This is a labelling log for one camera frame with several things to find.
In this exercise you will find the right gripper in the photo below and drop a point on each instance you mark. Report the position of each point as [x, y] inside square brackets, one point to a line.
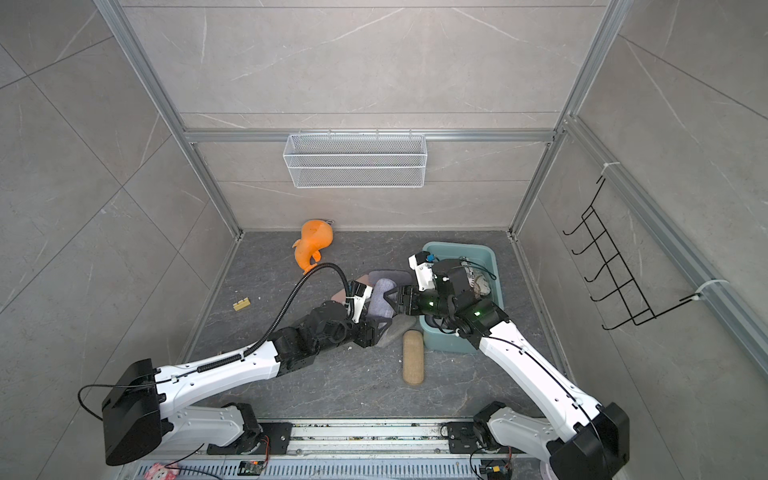
[408, 293]

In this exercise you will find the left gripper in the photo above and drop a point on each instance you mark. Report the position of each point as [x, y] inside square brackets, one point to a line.
[372, 336]

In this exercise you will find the tan fabric case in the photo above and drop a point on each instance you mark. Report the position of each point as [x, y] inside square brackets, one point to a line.
[413, 361]

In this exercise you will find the teal plastic storage box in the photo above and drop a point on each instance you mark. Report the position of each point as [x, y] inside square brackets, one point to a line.
[482, 260]

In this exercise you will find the newspaper print case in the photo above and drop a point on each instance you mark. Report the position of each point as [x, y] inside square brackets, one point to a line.
[479, 282]

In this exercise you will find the purple fabric case bottom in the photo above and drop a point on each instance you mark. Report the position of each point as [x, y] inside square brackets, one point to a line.
[378, 306]

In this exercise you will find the purple fabric case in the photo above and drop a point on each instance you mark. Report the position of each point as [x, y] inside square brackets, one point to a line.
[378, 306]
[397, 277]

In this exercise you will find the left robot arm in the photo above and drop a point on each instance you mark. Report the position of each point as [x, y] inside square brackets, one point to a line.
[151, 406]

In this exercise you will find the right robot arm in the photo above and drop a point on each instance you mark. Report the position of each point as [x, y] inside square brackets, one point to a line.
[577, 436]

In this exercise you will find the purple fabric case top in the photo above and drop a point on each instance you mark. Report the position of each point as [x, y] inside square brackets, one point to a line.
[397, 277]

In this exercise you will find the orange plush whale toy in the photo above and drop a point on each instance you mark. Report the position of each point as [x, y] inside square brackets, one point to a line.
[315, 236]

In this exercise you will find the gold binder clip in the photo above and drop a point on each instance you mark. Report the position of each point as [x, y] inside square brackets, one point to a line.
[239, 305]

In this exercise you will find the pink toy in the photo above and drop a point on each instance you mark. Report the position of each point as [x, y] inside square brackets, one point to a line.
[160, 471]

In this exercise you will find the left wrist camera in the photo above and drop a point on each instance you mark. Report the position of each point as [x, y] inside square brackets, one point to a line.
[357, 296]

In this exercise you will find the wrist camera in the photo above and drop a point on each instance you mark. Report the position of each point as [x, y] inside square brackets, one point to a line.
[357, 296]
[421, 263]

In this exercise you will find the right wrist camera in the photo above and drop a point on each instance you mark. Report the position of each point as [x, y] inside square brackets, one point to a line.
[421, 263]

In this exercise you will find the metal base rail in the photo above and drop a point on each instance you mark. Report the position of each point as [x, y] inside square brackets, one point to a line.
[355, 449]

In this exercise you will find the white wire mesh basket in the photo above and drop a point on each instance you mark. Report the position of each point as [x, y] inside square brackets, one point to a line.
[336, 160]

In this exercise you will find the black wire hook rack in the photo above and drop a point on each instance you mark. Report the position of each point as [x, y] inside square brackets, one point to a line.
[613, 280]

